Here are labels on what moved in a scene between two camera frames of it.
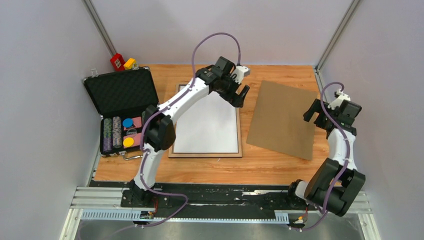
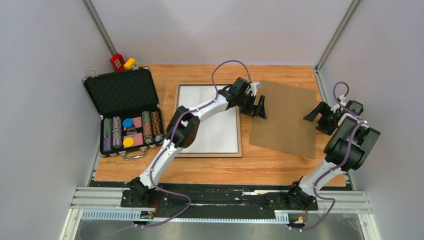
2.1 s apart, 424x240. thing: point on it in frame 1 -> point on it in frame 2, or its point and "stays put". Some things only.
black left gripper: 234,98 -> 258,112
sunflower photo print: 209,126 stays put
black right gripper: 316,107 stays put
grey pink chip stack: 117,133 stays put
